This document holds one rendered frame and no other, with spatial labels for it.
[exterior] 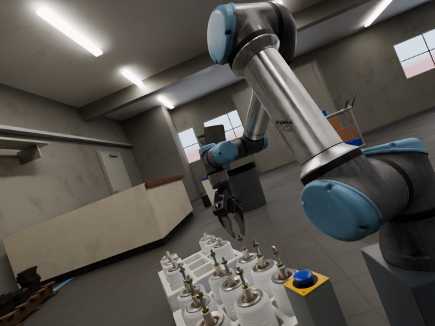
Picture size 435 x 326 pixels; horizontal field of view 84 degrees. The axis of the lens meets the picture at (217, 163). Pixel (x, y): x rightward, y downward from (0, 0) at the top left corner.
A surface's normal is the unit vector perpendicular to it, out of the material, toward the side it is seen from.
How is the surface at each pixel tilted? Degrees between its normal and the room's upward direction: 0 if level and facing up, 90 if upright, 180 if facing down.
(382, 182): 71
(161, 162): 90
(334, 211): 97
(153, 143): 90
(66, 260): 90
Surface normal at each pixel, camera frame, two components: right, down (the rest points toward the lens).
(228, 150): 0.37, -0.18
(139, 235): -0.11, 0.01
